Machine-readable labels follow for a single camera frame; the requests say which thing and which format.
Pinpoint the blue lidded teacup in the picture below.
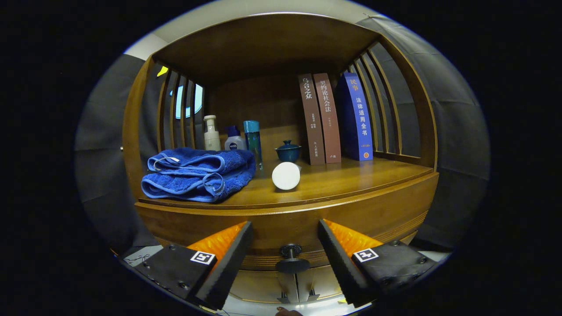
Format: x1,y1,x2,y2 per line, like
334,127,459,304
275,140,303,163

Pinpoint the black drawer knob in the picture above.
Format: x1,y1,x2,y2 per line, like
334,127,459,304
275,244,311,275

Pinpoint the light brown book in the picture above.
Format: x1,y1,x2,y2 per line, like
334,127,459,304
313,73,342,164

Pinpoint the brown wooden drawer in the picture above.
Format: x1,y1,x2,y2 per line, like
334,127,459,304
136,172,440,271

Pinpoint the white pump bottle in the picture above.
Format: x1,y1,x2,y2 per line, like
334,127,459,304
203,115,222,152

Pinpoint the brown wooden cabinet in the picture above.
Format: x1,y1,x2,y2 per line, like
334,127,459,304
122,12,440,304

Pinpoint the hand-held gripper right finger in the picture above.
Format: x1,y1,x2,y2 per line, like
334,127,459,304
317,219,440,309

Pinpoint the blue folded towel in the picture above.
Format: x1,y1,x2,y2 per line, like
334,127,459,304
140,147,257,203

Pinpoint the dark brown book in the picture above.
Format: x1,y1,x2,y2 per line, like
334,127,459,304
298,73,326,166

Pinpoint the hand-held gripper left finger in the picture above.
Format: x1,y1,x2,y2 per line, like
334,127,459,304
132,221,254,311

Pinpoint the teal glass bottle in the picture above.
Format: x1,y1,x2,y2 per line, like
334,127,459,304
243,120,264,171

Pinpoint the wooden cabinet door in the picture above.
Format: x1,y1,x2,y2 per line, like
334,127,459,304
229,269,299,303
299,265,345,303

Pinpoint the blue book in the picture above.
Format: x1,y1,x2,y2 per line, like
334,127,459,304
337,72,374,162

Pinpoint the white bottle with blue cap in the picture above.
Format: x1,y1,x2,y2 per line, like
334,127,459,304
224,126,247,151

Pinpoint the white and green tube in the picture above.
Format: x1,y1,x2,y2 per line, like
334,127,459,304
271,162,302,191

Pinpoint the wooden countertop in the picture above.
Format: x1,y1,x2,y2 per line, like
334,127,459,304
138,156,435,210

